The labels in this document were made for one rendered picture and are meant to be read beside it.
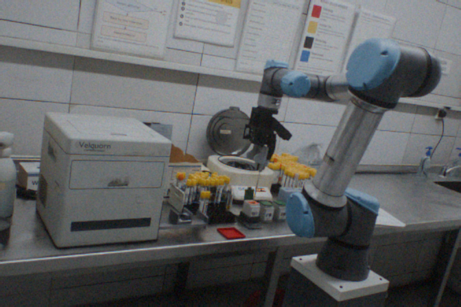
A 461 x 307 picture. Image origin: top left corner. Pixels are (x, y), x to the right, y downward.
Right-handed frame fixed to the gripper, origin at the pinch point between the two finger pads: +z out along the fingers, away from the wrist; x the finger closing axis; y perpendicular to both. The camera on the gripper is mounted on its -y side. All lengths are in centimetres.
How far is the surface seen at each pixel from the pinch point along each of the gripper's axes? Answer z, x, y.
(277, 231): 20.6, 7.3, -7.1
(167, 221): 16.6, 2.8, 33.0
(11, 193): 13, -15, 74
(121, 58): -25, -53, 33
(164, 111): -6, -57, 10
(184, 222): 15.9, 5.3, 28.6
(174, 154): 9.3, -44.1, 9.0
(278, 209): 15.6, 0.3, -11.9
